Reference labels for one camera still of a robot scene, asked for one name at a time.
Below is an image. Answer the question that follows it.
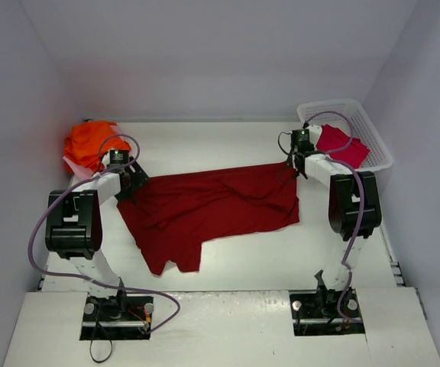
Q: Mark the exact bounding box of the dark red t shirt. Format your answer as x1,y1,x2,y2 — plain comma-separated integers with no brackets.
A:
117,162,299,276

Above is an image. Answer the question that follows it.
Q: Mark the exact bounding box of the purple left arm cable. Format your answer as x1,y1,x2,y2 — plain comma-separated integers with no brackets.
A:
27,134,181,333

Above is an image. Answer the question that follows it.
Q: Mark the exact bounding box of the white plastic basket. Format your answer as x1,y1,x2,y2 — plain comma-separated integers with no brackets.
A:
296,99,393,172

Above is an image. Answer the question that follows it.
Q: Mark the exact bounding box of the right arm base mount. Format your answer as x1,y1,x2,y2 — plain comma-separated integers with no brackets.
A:
290,271,365,337

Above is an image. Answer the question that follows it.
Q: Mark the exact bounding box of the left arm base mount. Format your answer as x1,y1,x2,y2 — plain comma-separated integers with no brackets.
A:
79,288,156,362

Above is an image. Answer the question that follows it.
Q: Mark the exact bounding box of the orange folded t shirt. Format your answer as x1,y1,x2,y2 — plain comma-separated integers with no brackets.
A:
63,120,132,173

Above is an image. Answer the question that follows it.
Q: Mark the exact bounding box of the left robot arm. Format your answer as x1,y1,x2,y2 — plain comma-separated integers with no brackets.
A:
45,149,149,321

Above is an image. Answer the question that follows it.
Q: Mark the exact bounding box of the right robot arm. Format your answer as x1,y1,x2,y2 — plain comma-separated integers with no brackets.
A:
286,126,382,315

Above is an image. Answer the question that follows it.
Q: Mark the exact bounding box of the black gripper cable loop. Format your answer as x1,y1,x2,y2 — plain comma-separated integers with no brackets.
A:
277,166,299,185

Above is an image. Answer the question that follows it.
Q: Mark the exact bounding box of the red t shirt in basket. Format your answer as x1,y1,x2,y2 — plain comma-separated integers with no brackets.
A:
316,125,370,169

